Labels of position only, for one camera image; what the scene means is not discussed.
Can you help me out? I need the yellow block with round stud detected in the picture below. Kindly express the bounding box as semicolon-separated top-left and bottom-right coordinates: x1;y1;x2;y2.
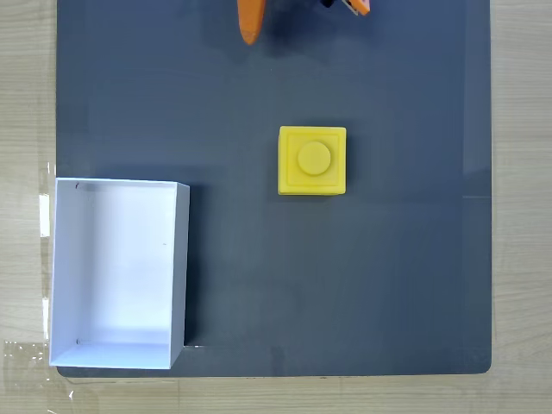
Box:
277;125;348;198

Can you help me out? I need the white open cardboard box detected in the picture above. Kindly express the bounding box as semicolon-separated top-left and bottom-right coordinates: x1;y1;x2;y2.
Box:
48;177;191;371

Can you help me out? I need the dark grey mat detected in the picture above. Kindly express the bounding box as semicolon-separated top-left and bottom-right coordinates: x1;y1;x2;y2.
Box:
54;0;493;380

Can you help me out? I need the clear tape strip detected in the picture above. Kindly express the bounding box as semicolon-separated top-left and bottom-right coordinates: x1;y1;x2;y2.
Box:
38;162;57;239
41;296;51;342

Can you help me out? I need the wide clear tape patch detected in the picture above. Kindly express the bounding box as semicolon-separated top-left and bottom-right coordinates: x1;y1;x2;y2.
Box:
3;339;55;392

